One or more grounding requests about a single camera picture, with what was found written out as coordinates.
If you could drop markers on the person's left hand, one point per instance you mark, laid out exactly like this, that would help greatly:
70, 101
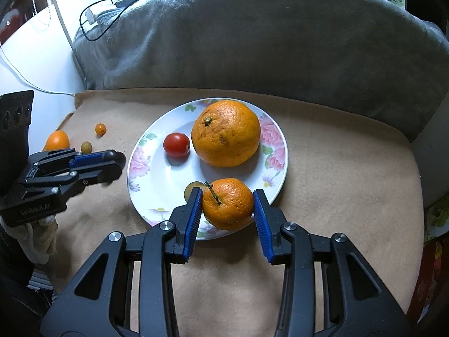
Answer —
38, 238

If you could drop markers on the large bumpy orange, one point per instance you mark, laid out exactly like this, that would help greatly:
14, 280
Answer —
226, 133

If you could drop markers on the red cherry tomato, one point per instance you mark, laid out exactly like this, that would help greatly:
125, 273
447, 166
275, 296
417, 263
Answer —
176, 145

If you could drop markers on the smooth orange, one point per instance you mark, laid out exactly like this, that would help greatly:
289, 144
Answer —
57, 141

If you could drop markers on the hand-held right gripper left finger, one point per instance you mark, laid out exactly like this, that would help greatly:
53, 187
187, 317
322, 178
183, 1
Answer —
194, 224

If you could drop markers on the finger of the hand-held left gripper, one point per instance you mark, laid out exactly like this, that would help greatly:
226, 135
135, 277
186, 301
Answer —
87, 159
98, 173

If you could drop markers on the grey blanket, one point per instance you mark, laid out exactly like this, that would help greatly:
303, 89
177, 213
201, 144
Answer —
245, 42

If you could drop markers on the grey power adapter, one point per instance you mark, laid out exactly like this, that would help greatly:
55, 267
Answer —
127, 0

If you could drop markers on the small olive green fruit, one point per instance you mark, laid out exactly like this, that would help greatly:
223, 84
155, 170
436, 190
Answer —
86, 147

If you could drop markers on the small mandarin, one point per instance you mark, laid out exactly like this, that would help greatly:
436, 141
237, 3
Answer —
229, 203

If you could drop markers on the small orange cherry tomato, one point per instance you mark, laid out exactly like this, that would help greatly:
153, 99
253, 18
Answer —
100, 129

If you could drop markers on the tan blanket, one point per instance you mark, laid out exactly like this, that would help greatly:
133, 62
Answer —
333, 182

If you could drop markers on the white floral plate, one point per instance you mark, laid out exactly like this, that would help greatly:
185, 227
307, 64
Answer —
154, 182

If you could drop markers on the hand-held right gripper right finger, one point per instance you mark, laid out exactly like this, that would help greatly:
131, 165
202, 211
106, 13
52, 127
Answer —
263, 228

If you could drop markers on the red white wall decoration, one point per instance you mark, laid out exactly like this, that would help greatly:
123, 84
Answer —
12, 23

